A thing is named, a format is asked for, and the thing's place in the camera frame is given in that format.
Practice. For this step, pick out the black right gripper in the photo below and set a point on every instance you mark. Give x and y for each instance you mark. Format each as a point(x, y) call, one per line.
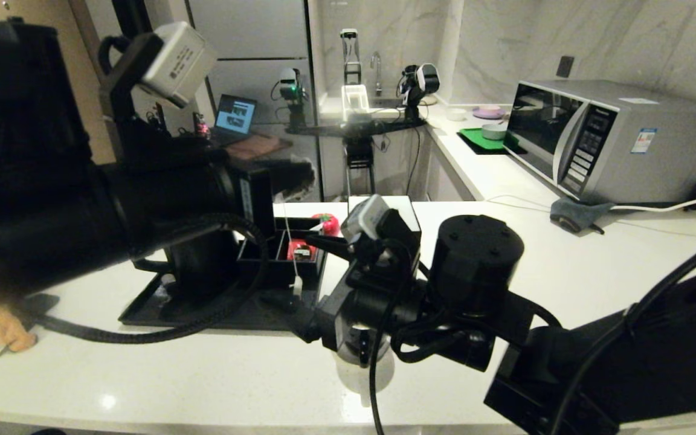
point(372, 308)

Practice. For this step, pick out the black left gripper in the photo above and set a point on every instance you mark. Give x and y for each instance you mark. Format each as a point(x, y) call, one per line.
point(251, 205)

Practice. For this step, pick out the black electric kettle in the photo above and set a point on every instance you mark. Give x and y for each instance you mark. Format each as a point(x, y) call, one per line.
point(203, 266)

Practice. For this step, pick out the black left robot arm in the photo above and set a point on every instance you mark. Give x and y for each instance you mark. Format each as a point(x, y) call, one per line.
point(52, 211)

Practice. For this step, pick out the red tea packet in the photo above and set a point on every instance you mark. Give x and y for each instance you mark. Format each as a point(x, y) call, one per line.
point(298, 251)

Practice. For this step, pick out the black compartment organizer box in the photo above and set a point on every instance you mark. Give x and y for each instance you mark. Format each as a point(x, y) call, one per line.
point(281, 275)

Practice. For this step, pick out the wooden desk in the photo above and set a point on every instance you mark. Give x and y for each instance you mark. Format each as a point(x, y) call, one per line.
point(260, 145)

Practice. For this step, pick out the red tomato kitchen timer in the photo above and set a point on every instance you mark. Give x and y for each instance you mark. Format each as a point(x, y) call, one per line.
point(327, 222)

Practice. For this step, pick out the open laptop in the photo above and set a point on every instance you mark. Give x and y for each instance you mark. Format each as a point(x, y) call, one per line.
point(236, 116)

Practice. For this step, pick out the black mug white inside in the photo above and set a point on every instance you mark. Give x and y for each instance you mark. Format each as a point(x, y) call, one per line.
point(362, 359)

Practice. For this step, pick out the black tissue box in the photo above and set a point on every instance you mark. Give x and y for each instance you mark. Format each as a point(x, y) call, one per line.
point(405, 208)

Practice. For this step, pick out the chrome faucet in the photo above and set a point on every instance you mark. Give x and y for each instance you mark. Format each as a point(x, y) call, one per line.
point(378, 77)

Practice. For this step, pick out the black serving tray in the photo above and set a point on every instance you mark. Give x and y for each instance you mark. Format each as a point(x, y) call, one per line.
point(161, 314)

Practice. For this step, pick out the small white bowl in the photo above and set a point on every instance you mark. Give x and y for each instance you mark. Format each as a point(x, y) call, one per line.
point(457, 113)

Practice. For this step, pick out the green tray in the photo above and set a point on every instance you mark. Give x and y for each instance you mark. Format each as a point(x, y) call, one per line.
point(475, 138)

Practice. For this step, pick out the grey bowl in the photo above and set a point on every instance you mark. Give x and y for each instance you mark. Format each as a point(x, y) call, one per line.
point(493, 131)

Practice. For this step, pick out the purple plate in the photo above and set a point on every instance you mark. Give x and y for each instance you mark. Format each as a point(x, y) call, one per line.
point(488, 112)

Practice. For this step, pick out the dark window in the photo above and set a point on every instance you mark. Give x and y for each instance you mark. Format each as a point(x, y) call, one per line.
point(133, 15)

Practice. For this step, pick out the dark grey cloth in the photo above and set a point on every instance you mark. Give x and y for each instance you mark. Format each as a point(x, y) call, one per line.
point(571, 212)

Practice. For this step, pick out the tan wooden door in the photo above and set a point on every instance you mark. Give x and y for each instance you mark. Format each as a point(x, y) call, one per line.
point(52, 9)

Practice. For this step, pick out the silver microwave oven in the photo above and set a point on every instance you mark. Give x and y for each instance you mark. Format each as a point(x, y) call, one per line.
point(656, 154)

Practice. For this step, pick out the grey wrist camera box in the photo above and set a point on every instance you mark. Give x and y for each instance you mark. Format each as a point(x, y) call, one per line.
point(179, 60)
point(365, 216)

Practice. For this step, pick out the dark wall socket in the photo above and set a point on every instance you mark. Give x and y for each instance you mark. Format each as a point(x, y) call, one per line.
point(564, 66)

